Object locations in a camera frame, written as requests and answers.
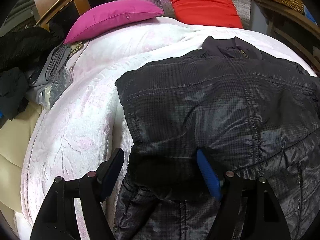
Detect grey clothes in plastic bag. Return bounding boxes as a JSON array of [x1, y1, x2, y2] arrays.
[[25, 42, 84, 110]]

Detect magenta pillow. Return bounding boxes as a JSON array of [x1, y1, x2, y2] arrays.
[[64, 0, 164, 44]]

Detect red cushion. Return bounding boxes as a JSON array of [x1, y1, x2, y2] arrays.
[[170, 0, 243, 29]]

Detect wooden shelf unit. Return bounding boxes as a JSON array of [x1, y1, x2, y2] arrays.
[[253, 0, 319, 74]]

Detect black clothes pile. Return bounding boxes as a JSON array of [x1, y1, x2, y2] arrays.
[[1, 27, 63, 120]]

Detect white pink fleece blanket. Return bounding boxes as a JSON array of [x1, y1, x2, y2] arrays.
[[15, 17, 315, 239]]

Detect black plaid puffer jacket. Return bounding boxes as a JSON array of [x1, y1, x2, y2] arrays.
[[113, 37, 319, 239]]

